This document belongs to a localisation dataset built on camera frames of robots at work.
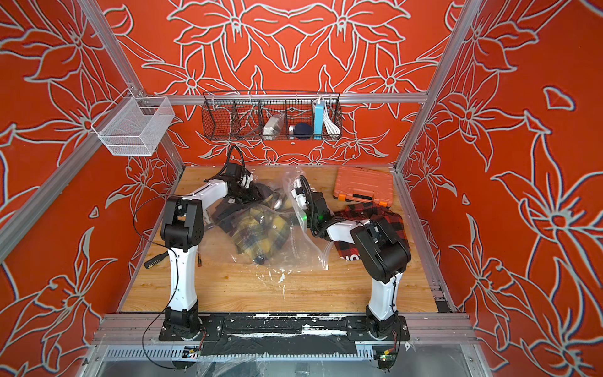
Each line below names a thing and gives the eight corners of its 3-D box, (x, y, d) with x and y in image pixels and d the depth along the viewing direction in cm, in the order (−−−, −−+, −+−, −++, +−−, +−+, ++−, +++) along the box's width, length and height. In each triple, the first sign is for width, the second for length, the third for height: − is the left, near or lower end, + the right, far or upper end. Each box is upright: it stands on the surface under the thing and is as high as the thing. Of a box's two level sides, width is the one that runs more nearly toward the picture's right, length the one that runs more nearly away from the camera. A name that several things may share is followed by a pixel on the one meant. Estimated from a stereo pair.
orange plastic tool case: (332, 199, 107) (334, 193, 103) (337, 169, 120) (338, 162, 116) (391, 209, 103) (394, 202, 100) (389, 177, 116) (392, 170, 112)
